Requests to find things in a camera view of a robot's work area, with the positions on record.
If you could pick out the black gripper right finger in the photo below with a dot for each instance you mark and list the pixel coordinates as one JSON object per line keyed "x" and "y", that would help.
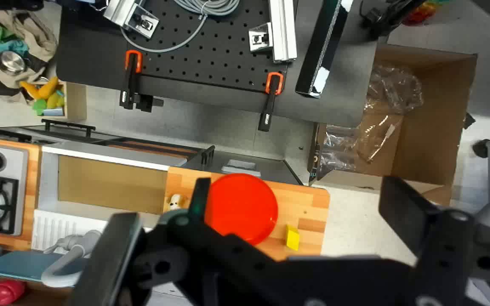
{"x": 409, "y": 210}

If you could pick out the small white stuffed animal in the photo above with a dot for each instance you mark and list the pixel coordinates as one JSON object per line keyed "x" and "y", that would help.
{"x": 176, "y": 200}

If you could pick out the beige cloth bag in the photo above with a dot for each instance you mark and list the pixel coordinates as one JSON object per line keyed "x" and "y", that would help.
{"x": 35, "y": 35}

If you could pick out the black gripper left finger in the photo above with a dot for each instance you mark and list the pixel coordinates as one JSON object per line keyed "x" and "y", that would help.
{"x": 106, "y": 261}

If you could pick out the aluminium extrusion rail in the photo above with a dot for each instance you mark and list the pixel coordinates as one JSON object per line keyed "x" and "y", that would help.
{"x": 283, "y": 28}

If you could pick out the small aluminium bracket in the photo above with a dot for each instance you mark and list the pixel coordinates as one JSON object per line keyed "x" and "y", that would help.
{"x": 260, "y": 38}

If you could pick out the clear plastic wrap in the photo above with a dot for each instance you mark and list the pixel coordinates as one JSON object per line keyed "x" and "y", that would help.
{"x": 394, "y": 91}

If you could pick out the black orange bar clamp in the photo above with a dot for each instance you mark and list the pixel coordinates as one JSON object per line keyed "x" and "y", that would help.
{"x": 271, "y": 96}
{"x": 134, "y": 79}

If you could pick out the white toy sink basin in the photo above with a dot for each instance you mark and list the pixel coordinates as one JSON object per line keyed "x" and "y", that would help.
{"x": 110, "y": 184}

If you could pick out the red round plate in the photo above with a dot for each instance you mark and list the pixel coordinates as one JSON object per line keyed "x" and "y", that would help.
{"x": 243, "y": 206}

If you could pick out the gray toy faucet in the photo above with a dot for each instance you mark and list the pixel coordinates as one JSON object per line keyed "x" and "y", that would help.
{"x": 67, "y": 249}

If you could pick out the red toy radish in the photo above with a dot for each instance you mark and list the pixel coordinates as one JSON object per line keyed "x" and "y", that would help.
{"x": 8, "y": 291}

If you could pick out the large aluminium bracket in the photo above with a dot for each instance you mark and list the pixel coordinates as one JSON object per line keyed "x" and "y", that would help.
{"x": 132, "y": 14}

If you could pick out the yellow toy block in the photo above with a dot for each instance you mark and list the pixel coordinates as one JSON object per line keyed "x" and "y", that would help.
{"x": 294, "y": 239}

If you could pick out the yellow soft toy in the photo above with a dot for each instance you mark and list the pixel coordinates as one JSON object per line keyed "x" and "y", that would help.
{"x": 43, "y": 89}

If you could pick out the round metal lid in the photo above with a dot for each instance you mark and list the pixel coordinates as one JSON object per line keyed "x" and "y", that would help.
{"x": 11, "y": 62}

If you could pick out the wooden toy kitchen counter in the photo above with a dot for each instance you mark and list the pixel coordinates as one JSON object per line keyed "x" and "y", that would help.
{"x": 307, "y": 210}

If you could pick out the brown cardboard box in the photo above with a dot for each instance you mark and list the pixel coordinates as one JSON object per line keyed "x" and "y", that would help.
{"x": 433, "y": 137}

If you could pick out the black flat panel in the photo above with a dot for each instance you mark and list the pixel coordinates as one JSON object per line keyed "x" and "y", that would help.
{"x": 324, "y": 45}

